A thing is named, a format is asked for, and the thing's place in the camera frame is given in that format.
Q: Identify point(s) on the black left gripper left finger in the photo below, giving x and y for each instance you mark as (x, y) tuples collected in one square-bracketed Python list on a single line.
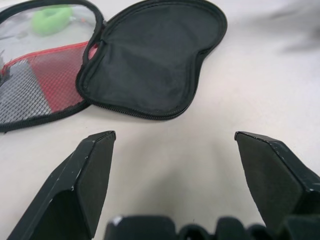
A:
[(82, 180)]

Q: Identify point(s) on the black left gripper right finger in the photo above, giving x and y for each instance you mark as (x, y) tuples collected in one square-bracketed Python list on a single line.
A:
[(275, 175)]

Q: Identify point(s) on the red black paddle case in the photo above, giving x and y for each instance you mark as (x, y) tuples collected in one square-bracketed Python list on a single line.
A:
[(150, 65)]

